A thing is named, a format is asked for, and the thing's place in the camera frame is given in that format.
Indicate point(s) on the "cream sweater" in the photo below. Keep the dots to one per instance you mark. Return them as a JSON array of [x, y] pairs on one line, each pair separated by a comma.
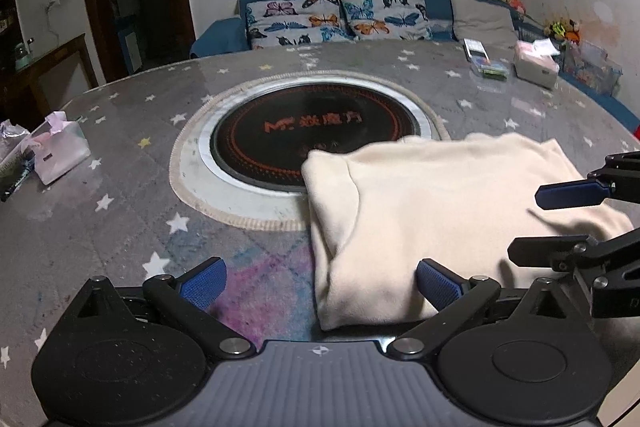
[[425, 207]]

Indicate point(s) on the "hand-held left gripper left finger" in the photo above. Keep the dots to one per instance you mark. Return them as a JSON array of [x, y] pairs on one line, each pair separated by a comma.
[[202, 283]]

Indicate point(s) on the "white tissue box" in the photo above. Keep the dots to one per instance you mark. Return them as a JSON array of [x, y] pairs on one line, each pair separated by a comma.
[[537, 67]]

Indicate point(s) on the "butterfly print cushion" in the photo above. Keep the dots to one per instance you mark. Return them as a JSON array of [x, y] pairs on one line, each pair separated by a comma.
[[385, 12], [290, 22]]

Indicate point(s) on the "wooden sideboard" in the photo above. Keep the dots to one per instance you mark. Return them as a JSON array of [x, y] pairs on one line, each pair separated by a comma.
[[55, 62]]

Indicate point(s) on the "pink tissue pack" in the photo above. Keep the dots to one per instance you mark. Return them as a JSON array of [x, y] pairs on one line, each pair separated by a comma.
[[62, 152]]

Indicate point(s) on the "black round induction cooker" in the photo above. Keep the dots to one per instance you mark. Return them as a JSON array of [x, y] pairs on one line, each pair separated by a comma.
[[300, 142]]

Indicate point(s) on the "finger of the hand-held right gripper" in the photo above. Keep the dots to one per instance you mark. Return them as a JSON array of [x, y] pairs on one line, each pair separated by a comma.
[[550, 249], [570, 194]]

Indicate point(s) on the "clear storage box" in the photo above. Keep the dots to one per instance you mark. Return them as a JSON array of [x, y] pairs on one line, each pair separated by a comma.
[[592, 67]]

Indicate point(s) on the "glass kettle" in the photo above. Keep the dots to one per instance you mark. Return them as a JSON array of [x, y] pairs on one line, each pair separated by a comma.
[[22, 54]]

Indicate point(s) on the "blue sofa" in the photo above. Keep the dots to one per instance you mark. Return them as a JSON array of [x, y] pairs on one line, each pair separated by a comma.
[[215, 37]]

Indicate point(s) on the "white remote control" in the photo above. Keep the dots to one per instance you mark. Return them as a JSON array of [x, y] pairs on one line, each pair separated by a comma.
[[475, 48]]

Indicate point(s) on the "small clear plastic box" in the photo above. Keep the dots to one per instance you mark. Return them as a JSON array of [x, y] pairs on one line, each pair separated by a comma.
[[490, 68]]

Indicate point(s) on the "white wall socket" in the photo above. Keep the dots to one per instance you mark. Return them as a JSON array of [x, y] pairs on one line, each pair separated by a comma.
[[55, 2]]

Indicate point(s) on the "black pen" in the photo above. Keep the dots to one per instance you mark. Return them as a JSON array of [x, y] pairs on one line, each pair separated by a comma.
[[15, 184]]

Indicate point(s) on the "orange plush toy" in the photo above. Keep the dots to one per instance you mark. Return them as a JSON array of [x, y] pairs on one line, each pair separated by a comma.
[[512, 3]]

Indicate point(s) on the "grey cushion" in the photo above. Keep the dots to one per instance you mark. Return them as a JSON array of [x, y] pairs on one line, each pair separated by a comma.
[[480, 19]]

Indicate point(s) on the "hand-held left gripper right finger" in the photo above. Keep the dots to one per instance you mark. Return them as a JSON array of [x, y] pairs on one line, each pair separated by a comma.
[[440, 285]]

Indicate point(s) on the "colourful toys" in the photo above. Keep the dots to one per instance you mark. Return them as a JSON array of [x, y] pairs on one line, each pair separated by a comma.
[[562, 31]]

